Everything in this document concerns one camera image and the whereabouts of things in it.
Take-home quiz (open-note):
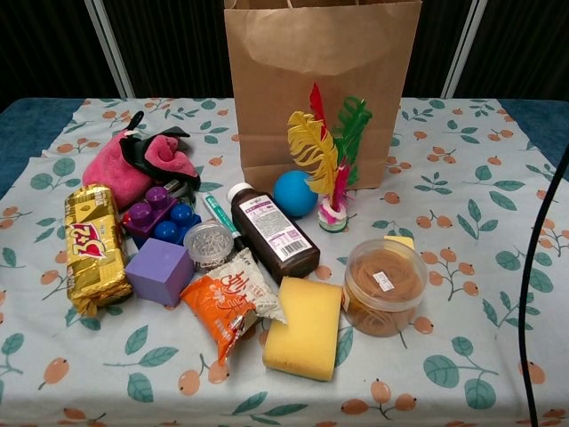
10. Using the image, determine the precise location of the clear tub of rubber bands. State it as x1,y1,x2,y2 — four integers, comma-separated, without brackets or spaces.
342,238,430,338

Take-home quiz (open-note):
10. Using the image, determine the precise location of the purple and blue toy brick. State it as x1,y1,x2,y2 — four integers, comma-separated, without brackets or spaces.
120,185,202,250

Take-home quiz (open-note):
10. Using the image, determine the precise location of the brown paper bag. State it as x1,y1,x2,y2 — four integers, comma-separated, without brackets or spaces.
223,0,423,192

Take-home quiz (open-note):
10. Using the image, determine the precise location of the blue ball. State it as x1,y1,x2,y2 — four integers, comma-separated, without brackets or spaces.
272,171,320,218

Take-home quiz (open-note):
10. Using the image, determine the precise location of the brown medicine bottle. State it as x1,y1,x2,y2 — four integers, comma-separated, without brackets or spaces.
226,181,322,286

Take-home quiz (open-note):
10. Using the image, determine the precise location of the green and white tube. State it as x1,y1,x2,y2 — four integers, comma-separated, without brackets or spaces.
202,191,250,254

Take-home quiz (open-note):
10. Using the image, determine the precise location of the colourful feather shuttlecock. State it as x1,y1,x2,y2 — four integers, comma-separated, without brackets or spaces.
286,83,373,232

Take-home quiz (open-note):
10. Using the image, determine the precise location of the small clear jar of pins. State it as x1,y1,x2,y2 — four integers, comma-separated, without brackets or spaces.
182,221,236,273

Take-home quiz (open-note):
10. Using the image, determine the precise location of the black stapler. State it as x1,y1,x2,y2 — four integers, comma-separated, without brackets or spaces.
162,180,196,208

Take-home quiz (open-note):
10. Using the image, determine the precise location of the orange snack packet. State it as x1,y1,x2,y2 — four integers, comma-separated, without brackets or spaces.
179,247,289,367

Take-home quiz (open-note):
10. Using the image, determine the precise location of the small yellow cube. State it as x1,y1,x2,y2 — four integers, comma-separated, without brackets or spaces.
384,234,417,251

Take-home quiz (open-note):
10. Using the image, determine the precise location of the yellow sponge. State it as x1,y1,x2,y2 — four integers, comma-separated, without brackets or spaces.
261,276,344,383

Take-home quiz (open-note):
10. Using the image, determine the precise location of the purple foam cube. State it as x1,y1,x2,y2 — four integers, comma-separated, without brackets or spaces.
124,238,196,308

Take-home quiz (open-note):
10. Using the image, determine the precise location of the pink and black plush cloth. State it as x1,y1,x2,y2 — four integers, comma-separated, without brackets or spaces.
82,109,202,211

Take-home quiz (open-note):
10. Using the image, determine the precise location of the gold biscuit packet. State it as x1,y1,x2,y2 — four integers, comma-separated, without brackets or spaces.
64,183,134,318

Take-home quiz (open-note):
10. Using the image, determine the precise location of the floral tablecloth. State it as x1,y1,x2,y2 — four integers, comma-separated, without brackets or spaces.
0,96,569,427

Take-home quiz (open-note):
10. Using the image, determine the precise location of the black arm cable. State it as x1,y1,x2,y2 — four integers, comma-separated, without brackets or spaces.
518,144,569,427

